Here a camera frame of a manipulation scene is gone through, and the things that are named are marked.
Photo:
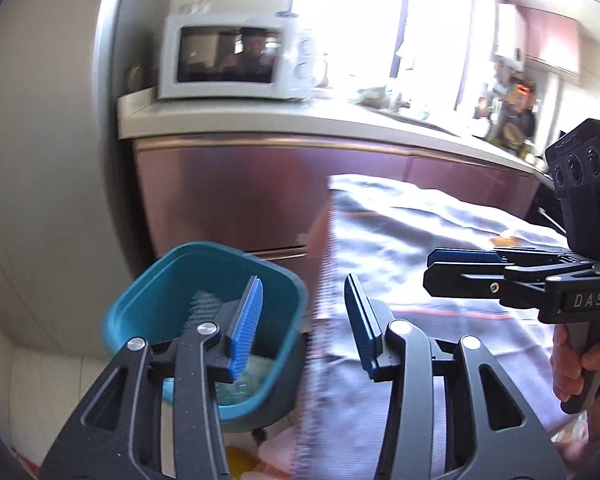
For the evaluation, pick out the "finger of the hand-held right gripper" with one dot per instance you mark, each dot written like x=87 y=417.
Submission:
x=465 y=257
x=470 y=282

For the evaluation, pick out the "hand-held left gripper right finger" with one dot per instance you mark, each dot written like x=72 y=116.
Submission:
x=362 y=325

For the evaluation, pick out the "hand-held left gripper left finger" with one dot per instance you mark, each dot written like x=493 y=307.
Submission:
x=247 y=325

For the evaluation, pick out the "teal trash bin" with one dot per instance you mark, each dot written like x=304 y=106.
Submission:
x=180 y=280

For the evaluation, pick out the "person's right hand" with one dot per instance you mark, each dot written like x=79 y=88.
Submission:
x=562 y=365

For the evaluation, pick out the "orange peel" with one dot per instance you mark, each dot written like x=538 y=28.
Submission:
x=506 y=240

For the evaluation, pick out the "blue-grey checked tablecloth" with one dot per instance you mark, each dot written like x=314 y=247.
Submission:
x=405 y=220

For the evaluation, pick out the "purple lower cabinets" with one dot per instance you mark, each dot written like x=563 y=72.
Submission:
x=230 y=195

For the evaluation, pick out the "hanging kitchen utensil rack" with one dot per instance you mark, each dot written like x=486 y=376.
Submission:
x=515 y=100

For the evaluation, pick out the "yellow object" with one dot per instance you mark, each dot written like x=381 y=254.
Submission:
x=239 y=462

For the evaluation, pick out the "white kitchen counter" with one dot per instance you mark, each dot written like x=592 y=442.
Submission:
x=280 y=120

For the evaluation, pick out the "white microwave oven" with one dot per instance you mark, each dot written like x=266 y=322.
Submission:
x=220 y=60

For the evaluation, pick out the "grey refrigerator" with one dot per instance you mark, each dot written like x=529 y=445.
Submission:
x=55 y=135

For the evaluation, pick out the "dark-framed kitchen window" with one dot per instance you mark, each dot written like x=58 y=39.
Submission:
x=350 y=10

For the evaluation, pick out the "blue-white bowl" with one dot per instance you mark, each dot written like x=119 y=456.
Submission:
x=287 y=14

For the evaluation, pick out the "pink wall cabinet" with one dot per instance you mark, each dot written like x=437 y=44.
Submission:
x=550 y=40

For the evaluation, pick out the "white wall water heater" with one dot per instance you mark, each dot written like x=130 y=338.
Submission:
x=509 y=30

